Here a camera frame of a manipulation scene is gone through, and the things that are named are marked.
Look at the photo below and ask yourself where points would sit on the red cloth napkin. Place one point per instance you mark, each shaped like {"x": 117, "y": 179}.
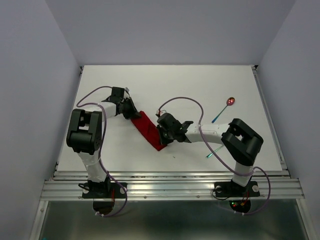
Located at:
{"x": 148, "y": 130}

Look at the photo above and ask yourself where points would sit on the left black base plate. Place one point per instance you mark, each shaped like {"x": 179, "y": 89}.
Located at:
{"x": 95, "y": 190}

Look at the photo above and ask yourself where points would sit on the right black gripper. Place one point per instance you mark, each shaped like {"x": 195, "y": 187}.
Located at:
{"x": 163, "y": 140}

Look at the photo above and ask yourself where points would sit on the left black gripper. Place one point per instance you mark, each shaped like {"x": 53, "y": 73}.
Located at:
{"x": 133, "y": 113}

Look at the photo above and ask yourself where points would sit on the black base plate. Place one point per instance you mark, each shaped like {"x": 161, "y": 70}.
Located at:
{"x": 95, "y": 190}
{"x": 230, "y": 189}

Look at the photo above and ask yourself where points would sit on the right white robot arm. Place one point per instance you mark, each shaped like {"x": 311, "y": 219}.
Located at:
{"x": 241, "y": 141}

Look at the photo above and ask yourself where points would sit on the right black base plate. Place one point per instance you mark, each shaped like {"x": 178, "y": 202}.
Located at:
{"x": 230, "y": 189}

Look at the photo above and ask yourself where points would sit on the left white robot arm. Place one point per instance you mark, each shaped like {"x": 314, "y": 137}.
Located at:
{"x": 87, "y": 129}

